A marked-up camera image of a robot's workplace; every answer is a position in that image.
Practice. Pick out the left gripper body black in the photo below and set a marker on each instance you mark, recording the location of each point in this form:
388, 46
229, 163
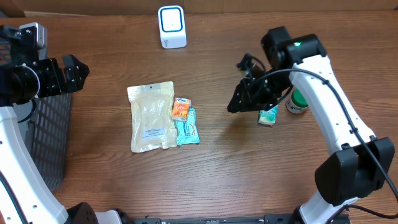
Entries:
46, 80

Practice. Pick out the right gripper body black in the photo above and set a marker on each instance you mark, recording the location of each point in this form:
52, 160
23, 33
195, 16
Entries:
275, 83

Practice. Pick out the teal white tissue pack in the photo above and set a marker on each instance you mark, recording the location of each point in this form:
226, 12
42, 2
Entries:
268, 118

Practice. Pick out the green lid jar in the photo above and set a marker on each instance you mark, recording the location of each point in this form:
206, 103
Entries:
296, 103

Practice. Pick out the orange Kleenex tissue pack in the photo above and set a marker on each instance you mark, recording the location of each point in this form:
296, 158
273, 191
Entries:
180, 109

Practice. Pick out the teal wet wipes pack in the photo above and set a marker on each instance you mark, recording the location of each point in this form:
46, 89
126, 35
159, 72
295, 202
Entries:
187, 132

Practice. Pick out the beige foil pouch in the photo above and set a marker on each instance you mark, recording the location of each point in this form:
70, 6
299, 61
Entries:
151, 108

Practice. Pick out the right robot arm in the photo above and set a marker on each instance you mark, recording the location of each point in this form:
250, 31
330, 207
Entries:
358, 161

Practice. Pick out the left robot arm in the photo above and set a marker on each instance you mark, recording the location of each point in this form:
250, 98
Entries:
25, 198

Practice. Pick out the white barcode scanner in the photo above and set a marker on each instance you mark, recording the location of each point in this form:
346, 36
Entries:
172, 27

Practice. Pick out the grey plastic basket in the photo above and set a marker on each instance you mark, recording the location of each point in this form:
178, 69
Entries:
44, 124

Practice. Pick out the cardboard back wall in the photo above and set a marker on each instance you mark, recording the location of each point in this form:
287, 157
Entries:
21, 8

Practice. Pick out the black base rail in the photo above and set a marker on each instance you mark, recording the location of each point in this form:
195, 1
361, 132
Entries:
211, 220

